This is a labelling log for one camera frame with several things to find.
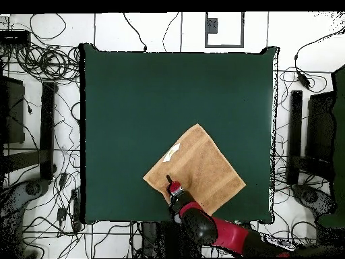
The dark green table cloth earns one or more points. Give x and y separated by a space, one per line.
121 81

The dark green draped cloth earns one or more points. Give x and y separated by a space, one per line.
340 121

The large black box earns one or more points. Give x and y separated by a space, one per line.
13 113
320 126

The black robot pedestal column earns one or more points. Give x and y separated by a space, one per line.
161 240

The dark grey square plate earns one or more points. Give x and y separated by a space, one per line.
212 26

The tan terry towel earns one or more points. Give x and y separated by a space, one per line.
199 167

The small black plug adapter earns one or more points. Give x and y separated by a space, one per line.
61 214

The black power adapter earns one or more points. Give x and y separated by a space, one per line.
303 80

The long black bar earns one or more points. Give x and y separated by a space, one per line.
48 129
296 124

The flat black device box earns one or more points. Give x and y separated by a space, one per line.
13 37

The dark stand base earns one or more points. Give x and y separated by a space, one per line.
32 187
312 198

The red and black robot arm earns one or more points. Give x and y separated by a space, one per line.
210 229

